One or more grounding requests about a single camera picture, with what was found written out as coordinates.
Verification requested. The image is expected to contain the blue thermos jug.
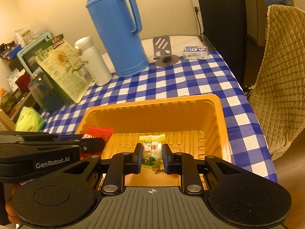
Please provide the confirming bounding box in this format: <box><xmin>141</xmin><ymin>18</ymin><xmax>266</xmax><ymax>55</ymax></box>
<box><xmin>86</xmin><ymin>0</ymin><xmax>149</xmax><ymax>77</ymax></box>

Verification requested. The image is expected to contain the person left hand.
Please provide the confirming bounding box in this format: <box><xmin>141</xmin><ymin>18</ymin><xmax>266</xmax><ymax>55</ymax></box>
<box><xmin>5</xmin><ymin>201</ymin><xmax>19</xmax><ymax>224</ymax></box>

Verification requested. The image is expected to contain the yellow green candy packet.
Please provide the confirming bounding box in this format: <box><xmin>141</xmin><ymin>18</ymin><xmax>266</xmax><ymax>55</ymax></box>
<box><xmin>139</xmin><ymin>134</ymin><xmax>165</xmax><ymax>171</ymax></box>

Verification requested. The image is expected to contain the orange plastic tray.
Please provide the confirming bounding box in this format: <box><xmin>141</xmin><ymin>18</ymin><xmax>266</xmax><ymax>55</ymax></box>
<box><xmin>74</xmin><ymin>94</ymin><xmax>232</xmax><ymax>188</ymax></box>

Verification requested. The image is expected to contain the green tissue pack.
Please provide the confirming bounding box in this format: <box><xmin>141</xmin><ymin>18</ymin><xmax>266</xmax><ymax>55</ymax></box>
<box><xmin>15</xmin><ymin>107</ymin><xmax>46</xmax><ymax>132</ymax></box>

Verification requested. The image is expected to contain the white insulated bottle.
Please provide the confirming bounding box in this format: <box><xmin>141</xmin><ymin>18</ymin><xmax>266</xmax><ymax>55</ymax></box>
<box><xmin>75</xmin><ymin>36</ymin><xmax>113</xmax><ymax>86</ymax></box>

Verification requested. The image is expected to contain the grey phone stand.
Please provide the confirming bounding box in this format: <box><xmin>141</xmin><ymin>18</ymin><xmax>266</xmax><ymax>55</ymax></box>
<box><xmin>152</xmin><ymin>35</ymin><xmax>180</xmax><ymax>67</ymax></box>

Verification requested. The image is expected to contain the green sunflower seed bag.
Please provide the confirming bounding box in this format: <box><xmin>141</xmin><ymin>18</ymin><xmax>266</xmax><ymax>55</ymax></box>
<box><xmin>33</xmin><ymin>34</ymin><xmax>93</xmax><ymax>103</ymax></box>

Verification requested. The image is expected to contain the dark red box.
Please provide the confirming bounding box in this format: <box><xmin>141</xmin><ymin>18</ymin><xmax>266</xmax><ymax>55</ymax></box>
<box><xmin>15</xmin><ymin>72</ymin><xmax>31</xmax><ymax>93</ymax></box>

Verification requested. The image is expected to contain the dark glass jar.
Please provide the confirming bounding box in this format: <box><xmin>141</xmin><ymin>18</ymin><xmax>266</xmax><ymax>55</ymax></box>
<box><xmin>28</xmin><ymin>71</ymin><xmax>67</xmax><ymax>113</ymax></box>

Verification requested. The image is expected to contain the light blue toaster oven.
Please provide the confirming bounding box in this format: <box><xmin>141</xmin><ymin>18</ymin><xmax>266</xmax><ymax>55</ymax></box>
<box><xmin>17</xmin><ymin>31</ymin><xmax>53</xmax><ymax>77</ymax></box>

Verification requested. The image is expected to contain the blue white checkered tablecloth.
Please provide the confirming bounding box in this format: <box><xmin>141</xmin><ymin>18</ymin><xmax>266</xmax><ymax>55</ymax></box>
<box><xmin>42</xmin><ymin>51</ymin><xmax>277</xmax><ymax>181</ymax></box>

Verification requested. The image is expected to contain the large red snack packet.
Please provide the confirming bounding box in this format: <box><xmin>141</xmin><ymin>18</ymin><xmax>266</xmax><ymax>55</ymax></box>
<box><xmin>81</xmin><ymin>126</ymin><xmax>114</xmax><ymax>159</ymax></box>

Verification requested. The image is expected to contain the clear small plastic box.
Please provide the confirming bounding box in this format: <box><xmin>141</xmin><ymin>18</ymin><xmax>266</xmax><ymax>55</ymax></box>
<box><xmin>182</xmin><ymin>46</ymin><xmax>208</xmax><ymax>60</ymax></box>

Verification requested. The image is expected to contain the beige quilted chair right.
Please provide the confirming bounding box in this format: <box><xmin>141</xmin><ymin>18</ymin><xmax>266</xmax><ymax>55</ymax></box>
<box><xmin>248</xmin><ymin>4</ymin><xmax>304</xmax><ymax>160</ymax></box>

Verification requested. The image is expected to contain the black cabinet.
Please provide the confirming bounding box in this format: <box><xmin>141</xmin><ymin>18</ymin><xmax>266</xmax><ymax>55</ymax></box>
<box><xmin>194</xmin><ymin>0</ymin><xmax>247</xmax><ymax>86</ymax></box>

